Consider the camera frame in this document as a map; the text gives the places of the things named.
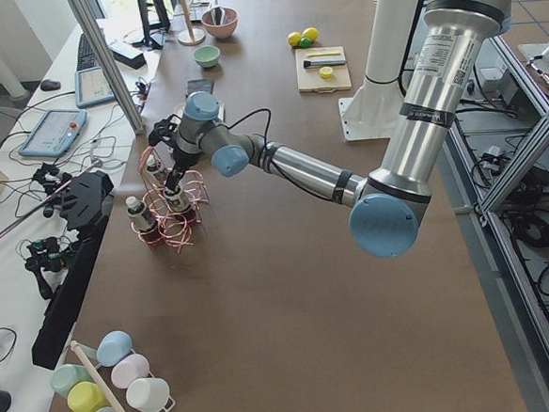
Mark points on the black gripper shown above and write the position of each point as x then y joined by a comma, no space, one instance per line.
182,161

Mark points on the tea bottle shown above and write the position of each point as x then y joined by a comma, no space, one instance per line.
179,204
143,220
157,170

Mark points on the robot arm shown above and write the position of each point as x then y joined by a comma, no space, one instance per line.
388,205

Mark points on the grey folded cloth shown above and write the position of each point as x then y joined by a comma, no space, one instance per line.
199,85

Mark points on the green bowl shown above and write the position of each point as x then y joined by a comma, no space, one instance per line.
207,56

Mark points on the blue teach pendant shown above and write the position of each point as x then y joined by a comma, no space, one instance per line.
55,132
91,88

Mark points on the wooden mug tree stand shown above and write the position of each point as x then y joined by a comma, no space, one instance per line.
190,36

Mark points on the black keyboard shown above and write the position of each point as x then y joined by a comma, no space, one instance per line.
86,58

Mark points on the pink bowl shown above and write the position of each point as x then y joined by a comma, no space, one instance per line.
225,30

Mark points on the black computer mouse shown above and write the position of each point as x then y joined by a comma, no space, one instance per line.
49,85

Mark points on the metal ice scoop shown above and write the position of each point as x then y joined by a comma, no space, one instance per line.
218,15

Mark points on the metal muddler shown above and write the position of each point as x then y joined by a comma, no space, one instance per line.
323,62

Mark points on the yellow plastic knife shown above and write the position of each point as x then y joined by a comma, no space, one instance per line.
324,53

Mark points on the yellow lemon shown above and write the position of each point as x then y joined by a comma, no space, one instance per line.
294,39
311,33

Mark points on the half lemon slice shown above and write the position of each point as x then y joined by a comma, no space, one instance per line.
326,72

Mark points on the wooden cutting board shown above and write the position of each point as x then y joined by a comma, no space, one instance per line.
309,79

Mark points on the green lime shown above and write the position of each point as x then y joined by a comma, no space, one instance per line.
305,43

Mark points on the blue cup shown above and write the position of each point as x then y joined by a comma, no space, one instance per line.
114,347

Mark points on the pink cup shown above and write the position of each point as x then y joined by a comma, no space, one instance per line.
132,367

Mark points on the white cup rack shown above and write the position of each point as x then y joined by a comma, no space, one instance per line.
101,376

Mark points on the white cup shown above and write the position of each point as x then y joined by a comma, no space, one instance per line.
148,394

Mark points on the green cup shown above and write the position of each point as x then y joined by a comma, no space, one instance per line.
67,376

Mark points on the yellow cup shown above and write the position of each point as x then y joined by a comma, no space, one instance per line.
86,397

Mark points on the copper wire bottle rack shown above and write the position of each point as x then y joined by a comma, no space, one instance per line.
175,233

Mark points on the aluminium frame post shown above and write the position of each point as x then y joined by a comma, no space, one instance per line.
83,13

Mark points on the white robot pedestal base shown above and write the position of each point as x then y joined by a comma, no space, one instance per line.
374,109

